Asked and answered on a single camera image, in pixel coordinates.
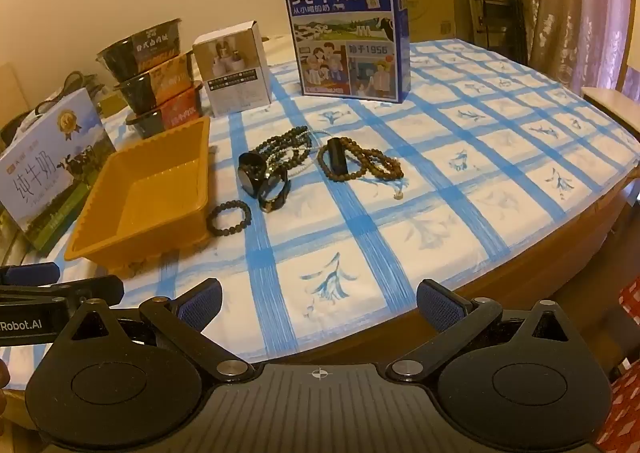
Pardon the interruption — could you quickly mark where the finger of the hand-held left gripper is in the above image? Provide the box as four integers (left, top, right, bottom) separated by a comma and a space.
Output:
0, 262, 61, 287
0, 275, 125, 307

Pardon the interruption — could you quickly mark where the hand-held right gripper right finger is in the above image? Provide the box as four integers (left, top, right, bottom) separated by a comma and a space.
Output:
386, 279, 570, 382

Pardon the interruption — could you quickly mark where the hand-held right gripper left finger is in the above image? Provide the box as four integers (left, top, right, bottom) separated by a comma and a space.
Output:
70, 280, 256, 382

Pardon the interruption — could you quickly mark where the small dark bead bracelet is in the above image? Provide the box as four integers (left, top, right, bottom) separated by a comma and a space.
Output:
206, 200, 251, 237

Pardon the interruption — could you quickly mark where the orange plastic tray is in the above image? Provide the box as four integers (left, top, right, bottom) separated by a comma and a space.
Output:
64, 116, 212, 270

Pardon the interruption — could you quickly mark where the black strap watch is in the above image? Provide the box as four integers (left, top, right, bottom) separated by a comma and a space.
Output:
257, 166, 292, 212

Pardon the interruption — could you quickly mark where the black round face watch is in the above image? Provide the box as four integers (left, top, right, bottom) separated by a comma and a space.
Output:
237, 152, 273, 198

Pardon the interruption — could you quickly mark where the long brown bead bracelet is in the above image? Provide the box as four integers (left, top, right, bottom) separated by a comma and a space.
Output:
316, 143, 405, 182

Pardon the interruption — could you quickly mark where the white bead bracelet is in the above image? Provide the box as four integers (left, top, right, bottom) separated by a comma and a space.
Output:
267, 130, 333, 179

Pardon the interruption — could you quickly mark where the black smart band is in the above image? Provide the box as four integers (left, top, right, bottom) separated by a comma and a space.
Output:
325, 137, 348, 169

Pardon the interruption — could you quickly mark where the long dark bead bracelet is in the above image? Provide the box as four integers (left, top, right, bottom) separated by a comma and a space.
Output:
255, 124, 321, 169

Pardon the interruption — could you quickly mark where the light blue milk carton box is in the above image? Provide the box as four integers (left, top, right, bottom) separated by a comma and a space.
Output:
0, 87, 117, 251

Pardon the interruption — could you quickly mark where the blue checked tablecloth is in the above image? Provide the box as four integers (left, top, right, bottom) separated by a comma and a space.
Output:
0, 38, 640, 391

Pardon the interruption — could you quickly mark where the red label instant noodle bowl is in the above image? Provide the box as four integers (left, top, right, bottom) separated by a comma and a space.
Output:
125, 83, 203, 139

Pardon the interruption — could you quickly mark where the red patterned cloth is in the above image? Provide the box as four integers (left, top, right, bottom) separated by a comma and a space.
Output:
607, 278, 640, 453

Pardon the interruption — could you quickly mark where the small white product box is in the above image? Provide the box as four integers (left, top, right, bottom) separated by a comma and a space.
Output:
192, 20, 273, 118

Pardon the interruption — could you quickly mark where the black instant noodle bowl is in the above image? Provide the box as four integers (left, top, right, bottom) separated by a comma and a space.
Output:
96, 19, 185, 83

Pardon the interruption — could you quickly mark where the beige wooden chair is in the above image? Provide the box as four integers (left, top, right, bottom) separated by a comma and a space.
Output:
582, 0, 640, 120

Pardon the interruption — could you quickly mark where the dark blue milk carton box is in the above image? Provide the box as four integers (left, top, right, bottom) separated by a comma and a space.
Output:
281, 0, 412, 104

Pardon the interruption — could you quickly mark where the pale patterned curtain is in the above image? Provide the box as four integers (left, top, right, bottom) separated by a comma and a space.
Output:
515, 0, 640, 89

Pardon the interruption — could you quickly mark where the black cord handle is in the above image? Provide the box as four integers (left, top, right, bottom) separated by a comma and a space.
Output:
50, 70, 108, 100

